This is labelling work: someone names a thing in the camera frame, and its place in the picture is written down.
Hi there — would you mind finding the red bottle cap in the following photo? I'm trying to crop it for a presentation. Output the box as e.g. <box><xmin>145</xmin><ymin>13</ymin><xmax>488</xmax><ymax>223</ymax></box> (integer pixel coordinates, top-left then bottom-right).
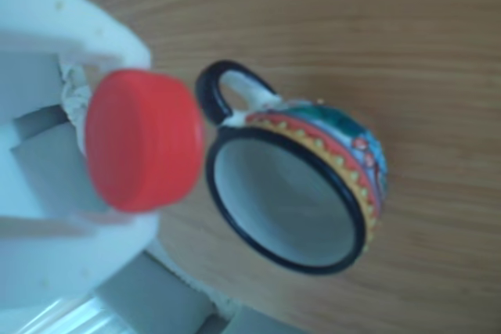
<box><xmin>84</xmin><ymin>68</ymin><xmax>205</xmax><ymax>214</ymax></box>

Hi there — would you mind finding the black-rimmed patterned ceramic cup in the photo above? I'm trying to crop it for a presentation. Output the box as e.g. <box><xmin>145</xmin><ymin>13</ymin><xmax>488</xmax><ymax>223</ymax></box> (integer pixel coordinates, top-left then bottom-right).
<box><xmin>194</xmin><ymin>59</ymin><xmax>389</xmax><ymax>275</ymax></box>

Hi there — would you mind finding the white pleated curtain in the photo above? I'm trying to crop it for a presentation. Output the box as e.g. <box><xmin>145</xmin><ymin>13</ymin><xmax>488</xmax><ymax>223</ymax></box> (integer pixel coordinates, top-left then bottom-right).
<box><xmin>15</xmin><ymin>294</ymin><xmax>122</xmax><ymax>334</ymax></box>

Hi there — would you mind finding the beige sofa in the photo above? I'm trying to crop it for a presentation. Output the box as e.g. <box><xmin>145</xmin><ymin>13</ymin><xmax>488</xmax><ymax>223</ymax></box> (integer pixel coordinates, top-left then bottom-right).
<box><xmin>0</xmin><ymin>52</ymin><xmax>243</xmax><ymax>334</ymax></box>

